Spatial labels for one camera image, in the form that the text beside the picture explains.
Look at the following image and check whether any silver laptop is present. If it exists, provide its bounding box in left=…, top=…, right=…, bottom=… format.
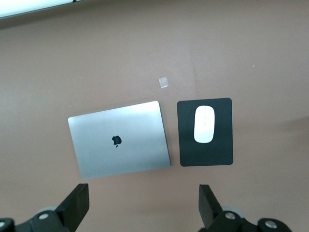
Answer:
left=67, top=101, right=171, bottom=180

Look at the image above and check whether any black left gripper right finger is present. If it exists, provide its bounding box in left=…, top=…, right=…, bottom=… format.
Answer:
left=198, top=184, right=257, bottom=232

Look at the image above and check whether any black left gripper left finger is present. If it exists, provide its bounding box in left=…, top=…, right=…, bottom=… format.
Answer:
left=16, top=183, right=90, bottom=232

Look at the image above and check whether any white computer mouse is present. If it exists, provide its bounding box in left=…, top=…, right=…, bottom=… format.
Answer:
left=194, top=105, right=215, bottom=144

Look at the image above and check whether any black mouse pad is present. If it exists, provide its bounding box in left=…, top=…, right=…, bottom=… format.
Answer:
left=176, top=97, right=234, bottom=167

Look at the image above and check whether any white ledge beside table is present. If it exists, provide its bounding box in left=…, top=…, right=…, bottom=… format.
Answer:
left=0, top=0, right=82, bottom=20

